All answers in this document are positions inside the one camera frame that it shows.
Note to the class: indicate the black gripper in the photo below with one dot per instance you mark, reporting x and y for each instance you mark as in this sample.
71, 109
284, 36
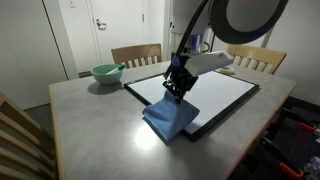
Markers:
181, 77

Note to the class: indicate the blue cloth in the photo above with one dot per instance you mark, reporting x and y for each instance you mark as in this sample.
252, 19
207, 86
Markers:
170, 116

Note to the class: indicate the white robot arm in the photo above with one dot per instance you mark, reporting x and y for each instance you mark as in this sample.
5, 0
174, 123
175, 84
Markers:
186, 16

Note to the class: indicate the black framed whiteboard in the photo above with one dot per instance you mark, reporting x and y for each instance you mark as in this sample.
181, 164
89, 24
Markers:
226, 93

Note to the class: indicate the wooden slat-back chair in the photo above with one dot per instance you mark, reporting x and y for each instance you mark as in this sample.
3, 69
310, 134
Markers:
20, 123
136, 51
260, 53

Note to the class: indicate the white marker with green cap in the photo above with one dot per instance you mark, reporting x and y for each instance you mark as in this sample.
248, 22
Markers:
120, 68

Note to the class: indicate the mint green bowl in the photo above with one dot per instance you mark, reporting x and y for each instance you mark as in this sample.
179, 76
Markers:
103, 78

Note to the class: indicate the small white wall plate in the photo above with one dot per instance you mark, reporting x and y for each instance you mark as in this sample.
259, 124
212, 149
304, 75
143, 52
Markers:
72, 3

